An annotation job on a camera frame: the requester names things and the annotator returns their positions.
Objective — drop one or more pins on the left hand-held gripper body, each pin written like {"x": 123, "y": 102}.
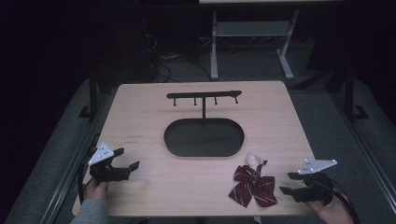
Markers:
{"x": 101, "y": 153}

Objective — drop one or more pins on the aluminium frame rail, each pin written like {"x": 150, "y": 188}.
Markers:
{"x": 369, "y": 149}
{"x": 63, "y": 186}

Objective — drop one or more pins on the dark red striped bow tie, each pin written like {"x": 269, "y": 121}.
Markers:
{"x": 252, "y": 184}

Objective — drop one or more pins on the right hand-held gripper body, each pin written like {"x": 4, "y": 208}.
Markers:
{"x": 315, "y": 166}

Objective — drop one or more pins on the person's right hand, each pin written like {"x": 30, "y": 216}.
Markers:
{"x": 331, "y": 213}

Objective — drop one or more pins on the black metal stand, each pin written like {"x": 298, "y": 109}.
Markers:
{"x": 350, "y": 93}
{"x": 92, "y": 93}

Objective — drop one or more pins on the person's left hand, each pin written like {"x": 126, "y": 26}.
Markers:
{"x": 97, "y": 189}

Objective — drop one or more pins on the white metal desk frame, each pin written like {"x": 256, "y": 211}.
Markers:
{"x": 250, "y": 28}

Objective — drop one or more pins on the black hook stand with tray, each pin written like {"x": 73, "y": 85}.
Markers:
{"x": 204, "y": 140}

